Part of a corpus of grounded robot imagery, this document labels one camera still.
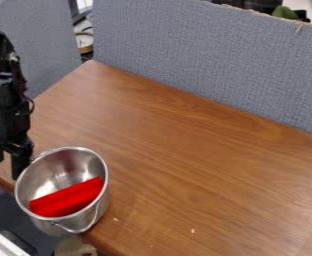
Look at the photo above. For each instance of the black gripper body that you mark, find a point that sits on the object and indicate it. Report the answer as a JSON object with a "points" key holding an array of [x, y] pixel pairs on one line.
{"points": [[16, 108]]}

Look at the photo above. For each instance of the stainless steel pot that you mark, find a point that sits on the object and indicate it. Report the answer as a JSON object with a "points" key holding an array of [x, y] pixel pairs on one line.
{"points": [[58, 169]]}

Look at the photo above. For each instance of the red plastic block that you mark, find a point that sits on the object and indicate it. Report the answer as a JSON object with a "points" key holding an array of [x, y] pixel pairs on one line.
{"points": [[68, 200]]}

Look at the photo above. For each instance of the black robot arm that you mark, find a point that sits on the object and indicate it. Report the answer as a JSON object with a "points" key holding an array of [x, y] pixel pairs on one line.
{"points": [[11, 73]]}

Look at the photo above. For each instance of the green object behind partition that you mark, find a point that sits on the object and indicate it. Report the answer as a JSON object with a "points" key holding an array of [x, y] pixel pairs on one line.
{"points": [[285, 12]]}

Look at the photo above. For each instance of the round wooden clock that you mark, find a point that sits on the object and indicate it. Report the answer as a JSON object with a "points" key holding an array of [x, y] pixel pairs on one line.
{"points": [[85, 39]]}

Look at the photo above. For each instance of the grey fabric partition panel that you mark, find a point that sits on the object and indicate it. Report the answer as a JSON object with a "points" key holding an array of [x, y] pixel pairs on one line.
{"points": [[235, 56]]}

